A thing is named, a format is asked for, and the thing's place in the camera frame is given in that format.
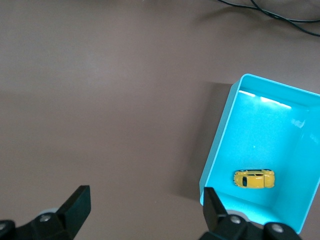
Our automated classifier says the yellow beetle toy car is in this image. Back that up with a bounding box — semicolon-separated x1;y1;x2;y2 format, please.
233;168;276;189

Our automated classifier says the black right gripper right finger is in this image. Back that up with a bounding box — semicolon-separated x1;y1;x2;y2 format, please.
199;186;303;240

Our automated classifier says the turquoise plastic bin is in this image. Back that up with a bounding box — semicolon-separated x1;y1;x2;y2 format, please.
199;73;320;235

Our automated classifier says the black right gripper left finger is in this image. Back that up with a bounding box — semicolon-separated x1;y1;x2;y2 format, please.
0;185;91;240

